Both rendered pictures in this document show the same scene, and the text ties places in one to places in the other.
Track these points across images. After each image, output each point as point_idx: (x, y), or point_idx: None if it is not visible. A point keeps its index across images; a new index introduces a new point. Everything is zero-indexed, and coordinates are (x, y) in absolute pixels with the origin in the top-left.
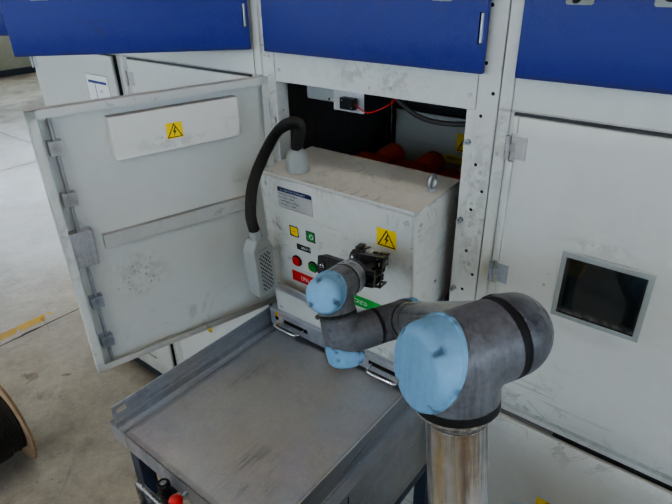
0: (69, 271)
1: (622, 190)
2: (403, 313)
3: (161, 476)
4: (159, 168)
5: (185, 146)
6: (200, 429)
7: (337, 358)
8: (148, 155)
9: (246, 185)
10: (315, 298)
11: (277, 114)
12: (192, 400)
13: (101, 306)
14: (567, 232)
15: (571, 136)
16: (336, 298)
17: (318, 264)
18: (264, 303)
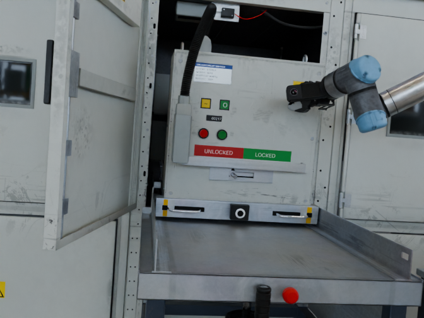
0: (59, 94)
1: (416, 50)
2: (394, 90)
3: (237, 300)
4: (104, 25)
5: (123, 12)
6: (229, 259)
7: (381, 117)
8: (102, 7)
9: (129, 79)
10: (368, 68)
11: (157, 21)
12: (185, 251)
13: (69, 154)
14: (391, 79)
15: (389, 23)
16: (380, 67)
17: (290, 91)
18: (130, 207)
